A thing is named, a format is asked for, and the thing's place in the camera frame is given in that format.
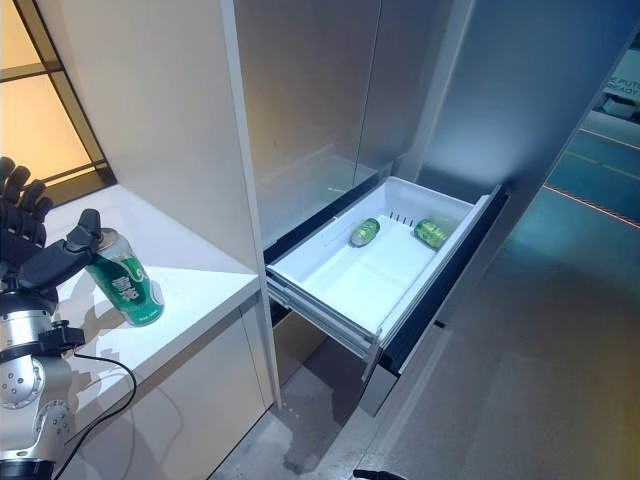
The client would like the green drink can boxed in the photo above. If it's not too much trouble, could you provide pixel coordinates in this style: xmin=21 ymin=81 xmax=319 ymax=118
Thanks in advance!
xmin=349 ymin=217 xmax=383 ymax=248
xmin=84 ymin=226 xmax=166 ymax=328
xmin=413 ymin=217 xmax=450 ymax=248

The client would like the stainless steel fridge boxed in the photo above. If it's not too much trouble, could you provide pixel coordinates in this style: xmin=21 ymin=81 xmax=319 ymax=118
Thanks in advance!
xmin=233 ymin=0 xmax=626 ymax=419

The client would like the tall beige cabinet panel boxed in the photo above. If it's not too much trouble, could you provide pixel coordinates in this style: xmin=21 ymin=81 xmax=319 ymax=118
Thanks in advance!
xmin=37 ymin=0 xmax=284 ymax=409

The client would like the white refrigerator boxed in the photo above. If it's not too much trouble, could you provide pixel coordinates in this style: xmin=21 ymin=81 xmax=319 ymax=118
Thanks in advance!
xmin=263 ymin=174 xmax=512 ymax=417

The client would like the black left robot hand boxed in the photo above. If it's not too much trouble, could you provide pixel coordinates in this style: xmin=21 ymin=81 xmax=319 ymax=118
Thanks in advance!
xmin=0 ymin=156 xmax=104 ymax=305

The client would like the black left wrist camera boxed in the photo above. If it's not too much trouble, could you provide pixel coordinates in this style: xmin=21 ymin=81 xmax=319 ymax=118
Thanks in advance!
xmin=36 ymin=321 xmax=87 ymax=358

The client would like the white counter cabinet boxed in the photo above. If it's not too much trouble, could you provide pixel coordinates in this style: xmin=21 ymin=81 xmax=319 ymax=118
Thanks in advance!
xmin=0 ymin=182 xmax=276 ymax=480

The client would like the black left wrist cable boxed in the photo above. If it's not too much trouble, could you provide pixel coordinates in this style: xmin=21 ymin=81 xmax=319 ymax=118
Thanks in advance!
xmin=52 ymin=351 xmax=139 ymax=480

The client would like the black framed amber window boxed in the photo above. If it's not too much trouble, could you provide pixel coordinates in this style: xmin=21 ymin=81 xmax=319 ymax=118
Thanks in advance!
xmin=0 ymin=0 xmax=119 ymax=209

